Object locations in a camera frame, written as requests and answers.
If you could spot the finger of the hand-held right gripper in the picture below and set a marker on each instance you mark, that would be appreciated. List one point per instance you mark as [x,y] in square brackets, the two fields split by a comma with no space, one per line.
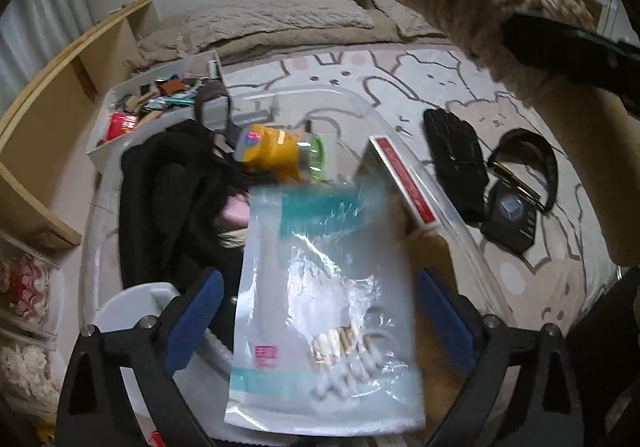
[575,57]

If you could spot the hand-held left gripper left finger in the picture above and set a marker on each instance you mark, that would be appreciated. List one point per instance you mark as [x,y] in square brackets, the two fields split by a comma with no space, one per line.
[195,312]

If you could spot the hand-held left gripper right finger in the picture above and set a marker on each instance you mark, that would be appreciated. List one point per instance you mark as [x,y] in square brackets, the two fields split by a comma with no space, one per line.
[440,312]

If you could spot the black visor hat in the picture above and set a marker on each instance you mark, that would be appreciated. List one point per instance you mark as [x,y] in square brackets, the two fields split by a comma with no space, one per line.
[545,162]

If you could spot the black box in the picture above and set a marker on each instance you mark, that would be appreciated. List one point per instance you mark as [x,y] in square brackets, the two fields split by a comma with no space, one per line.
[510,222]

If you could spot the clear zip bag cotton swabs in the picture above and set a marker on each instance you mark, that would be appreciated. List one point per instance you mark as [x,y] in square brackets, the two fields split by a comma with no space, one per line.
[310,287]

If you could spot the black glove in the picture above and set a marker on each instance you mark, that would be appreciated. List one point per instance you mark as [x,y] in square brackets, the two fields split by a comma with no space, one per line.
[455,157]

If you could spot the clear plastic container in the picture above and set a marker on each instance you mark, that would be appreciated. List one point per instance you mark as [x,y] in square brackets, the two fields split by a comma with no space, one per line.
[345,97]

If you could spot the white toilet paper roll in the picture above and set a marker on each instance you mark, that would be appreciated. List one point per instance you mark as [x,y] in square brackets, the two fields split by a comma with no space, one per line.
[125,307]

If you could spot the pink cloth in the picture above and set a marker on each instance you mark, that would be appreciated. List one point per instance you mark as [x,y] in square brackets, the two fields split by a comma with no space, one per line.
[235,213]

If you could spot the black clothing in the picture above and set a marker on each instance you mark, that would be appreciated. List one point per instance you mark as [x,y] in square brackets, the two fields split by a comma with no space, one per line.
[165,197]

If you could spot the red and white box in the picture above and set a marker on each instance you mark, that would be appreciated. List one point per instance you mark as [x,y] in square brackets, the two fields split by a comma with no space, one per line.
[405,177]

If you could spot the person's dark clothing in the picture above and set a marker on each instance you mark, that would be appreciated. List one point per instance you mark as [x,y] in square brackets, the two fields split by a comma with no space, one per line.
[605,352]

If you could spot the jar with red doll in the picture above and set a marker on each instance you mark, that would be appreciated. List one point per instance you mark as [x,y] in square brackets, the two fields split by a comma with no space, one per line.
[20,277]

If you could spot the jar with white doll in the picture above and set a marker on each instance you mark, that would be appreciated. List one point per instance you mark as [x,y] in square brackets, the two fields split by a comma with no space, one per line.
[25,372]

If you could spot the yellow bottle green cap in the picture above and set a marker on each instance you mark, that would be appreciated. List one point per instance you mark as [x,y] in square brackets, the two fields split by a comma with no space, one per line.
[275,147]

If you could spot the white box of small things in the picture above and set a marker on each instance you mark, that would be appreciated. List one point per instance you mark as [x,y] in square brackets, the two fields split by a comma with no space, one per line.
[150,99]

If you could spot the wooden shelf unit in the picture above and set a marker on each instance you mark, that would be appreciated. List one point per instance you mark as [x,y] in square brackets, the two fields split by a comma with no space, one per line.
[45,127]

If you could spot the beige futon mattress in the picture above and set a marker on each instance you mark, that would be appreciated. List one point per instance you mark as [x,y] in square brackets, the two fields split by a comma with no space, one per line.
[170,47]

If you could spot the fluffy beige blanket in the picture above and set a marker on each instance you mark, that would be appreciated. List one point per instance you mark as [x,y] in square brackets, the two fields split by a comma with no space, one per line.
[260,19]

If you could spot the grey curtain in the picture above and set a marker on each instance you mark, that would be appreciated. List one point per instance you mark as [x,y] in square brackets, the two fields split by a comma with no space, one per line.
[30,17]

